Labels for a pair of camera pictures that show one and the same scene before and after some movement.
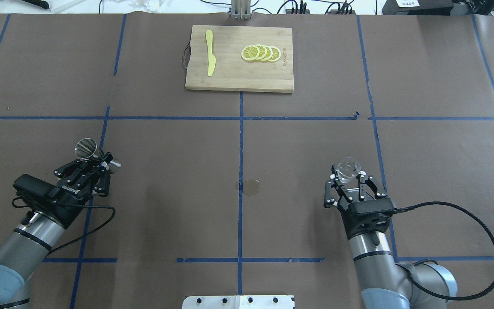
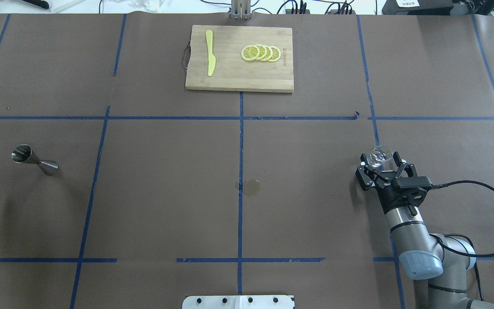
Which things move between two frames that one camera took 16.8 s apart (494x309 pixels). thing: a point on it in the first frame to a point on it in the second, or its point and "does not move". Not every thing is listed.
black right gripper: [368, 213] to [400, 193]
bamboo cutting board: [232, 71] does not move
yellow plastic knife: [212, 58] does not move
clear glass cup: [348, 168] to [381, 153]
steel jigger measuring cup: [85, 148] to [23, 153]
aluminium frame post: [241, 10] does not move
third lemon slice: [269, 53] does not move
